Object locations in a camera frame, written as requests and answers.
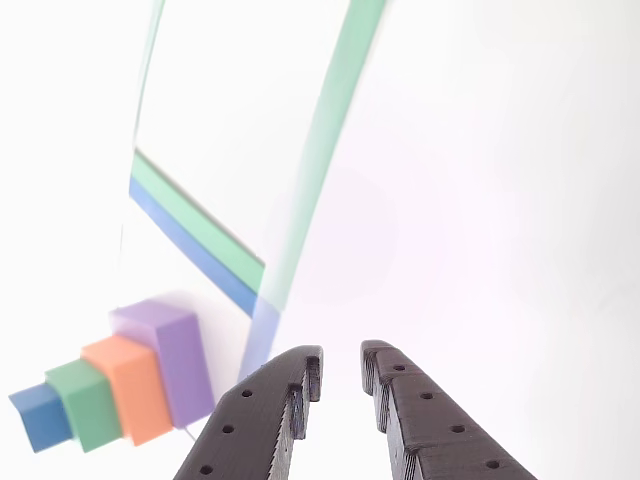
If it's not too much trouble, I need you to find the orange block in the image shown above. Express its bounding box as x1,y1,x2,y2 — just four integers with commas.
79,333,175,448

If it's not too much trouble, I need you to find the green block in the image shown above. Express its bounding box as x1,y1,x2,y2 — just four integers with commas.
43,358,125,454

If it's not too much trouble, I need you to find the small blue cube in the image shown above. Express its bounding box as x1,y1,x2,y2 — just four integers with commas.
7,382,77,455

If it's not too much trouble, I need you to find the green tape square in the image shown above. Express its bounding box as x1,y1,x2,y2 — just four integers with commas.
129,0,389,311

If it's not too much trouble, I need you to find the purple block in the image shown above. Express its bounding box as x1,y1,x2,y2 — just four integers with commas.
107,297,216,430

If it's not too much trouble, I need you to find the blue tape square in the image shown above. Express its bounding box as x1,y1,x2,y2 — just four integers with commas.
128,175,282,386

